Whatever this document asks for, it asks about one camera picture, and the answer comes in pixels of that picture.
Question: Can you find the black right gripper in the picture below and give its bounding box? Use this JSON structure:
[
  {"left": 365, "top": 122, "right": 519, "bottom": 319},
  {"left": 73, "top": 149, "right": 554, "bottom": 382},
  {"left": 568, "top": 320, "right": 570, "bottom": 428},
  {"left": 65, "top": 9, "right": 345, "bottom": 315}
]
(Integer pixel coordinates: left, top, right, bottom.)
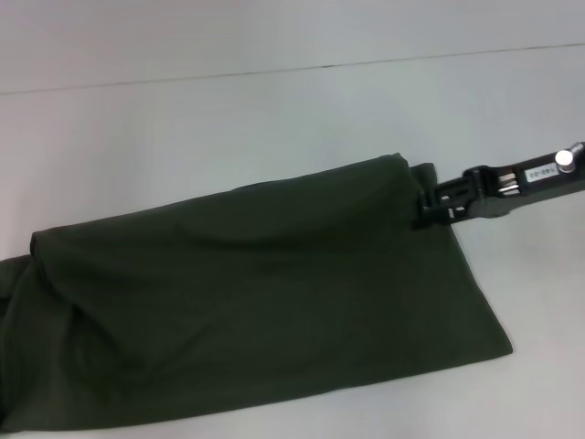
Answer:
[{"left": 409, "top": 141, "right": 585, "bottom": 231}]

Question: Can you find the dark green FREE t-shirt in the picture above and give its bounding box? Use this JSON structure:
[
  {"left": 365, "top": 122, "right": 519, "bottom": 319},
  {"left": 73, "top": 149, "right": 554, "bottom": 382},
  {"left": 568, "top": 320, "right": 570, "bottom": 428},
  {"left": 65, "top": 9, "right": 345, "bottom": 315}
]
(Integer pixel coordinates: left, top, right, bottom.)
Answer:
[{"left": 0, "top": 153, "right": 516, "bottom": 439}]

